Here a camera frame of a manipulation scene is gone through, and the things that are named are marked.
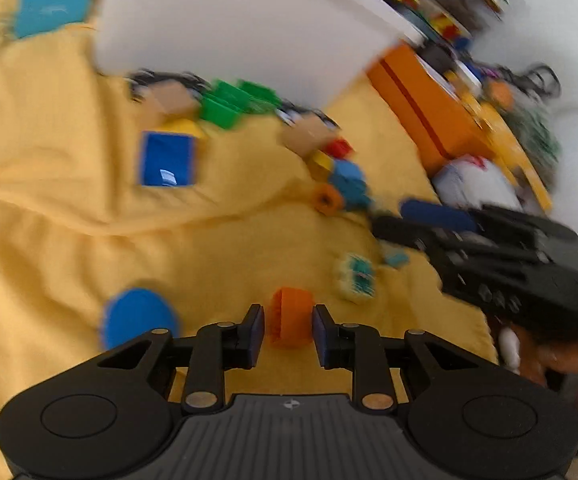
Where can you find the cream teal ribbed toy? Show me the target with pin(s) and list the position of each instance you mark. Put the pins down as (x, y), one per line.
(356, 277)

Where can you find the yellow hollow toy brick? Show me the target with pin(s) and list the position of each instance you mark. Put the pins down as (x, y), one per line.
(184, 127)

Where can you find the yellow blanket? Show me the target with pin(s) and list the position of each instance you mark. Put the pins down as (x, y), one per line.
(69, 240)

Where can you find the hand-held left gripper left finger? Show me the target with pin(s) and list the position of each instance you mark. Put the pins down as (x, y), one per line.
(256, 335)

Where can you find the person's right hand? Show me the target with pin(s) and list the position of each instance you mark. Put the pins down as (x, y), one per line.
(574, 355)

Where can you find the small red toy cube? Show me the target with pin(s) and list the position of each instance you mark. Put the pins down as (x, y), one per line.
(340, 147)

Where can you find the white plastic bin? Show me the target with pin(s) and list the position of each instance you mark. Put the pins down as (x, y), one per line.
(229, 25)

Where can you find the small yellow toy brick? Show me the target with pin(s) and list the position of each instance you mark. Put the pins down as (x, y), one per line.
(321, 164)

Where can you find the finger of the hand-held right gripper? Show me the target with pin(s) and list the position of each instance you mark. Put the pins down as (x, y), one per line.
(409, 234)
(439, 214)

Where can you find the orange box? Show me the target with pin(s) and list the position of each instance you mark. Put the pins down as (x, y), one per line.
(419, 110)

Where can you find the blue round toy piece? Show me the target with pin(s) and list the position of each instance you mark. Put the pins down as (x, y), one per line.
(136, 317)

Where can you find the baby wipes pack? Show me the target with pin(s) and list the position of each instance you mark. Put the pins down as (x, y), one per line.
(474, 180)

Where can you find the blue and orange toy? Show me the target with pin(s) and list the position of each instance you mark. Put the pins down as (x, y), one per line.
(351, 180)

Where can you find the tan toy brick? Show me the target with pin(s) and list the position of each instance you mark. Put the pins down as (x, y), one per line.
(309, 135)
(169, 100)

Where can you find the dark blue square block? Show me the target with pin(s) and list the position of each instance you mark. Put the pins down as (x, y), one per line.
(169, 160)

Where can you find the orange toy brick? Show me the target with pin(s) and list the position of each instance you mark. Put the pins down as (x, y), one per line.
(291, 315)

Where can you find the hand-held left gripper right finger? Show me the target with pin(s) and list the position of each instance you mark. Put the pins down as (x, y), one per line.
(321, 337)

